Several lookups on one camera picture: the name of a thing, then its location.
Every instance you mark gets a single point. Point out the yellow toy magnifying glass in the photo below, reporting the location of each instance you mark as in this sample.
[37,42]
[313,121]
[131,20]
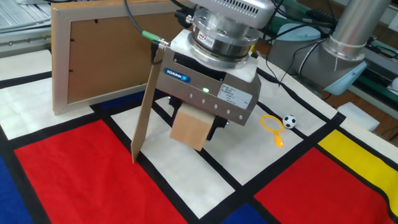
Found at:
[277,140]

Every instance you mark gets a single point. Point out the white foam block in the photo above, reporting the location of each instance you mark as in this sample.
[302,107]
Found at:
[357,115]

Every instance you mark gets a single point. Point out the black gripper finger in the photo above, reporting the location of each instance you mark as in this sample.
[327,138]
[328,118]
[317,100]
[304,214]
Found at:
[217,124]
[174,109]

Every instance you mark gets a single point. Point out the metal Schunk gripper body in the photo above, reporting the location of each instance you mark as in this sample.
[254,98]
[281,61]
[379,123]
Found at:
[186,90]

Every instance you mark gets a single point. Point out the Mondrian pattern cloth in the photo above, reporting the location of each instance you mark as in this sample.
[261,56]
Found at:
[77,174]

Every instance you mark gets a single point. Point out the small yellow plastic object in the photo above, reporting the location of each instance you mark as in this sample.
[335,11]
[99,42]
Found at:
[252,48]

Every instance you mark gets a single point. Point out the picture frame with cardboard stand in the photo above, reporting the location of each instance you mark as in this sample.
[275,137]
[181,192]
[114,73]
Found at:
[102,62]

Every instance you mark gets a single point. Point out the plain wooden block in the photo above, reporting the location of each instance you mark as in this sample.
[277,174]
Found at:
[191,130]

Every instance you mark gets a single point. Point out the small toy soccer ball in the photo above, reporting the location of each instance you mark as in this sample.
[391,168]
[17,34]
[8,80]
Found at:
[289,121]

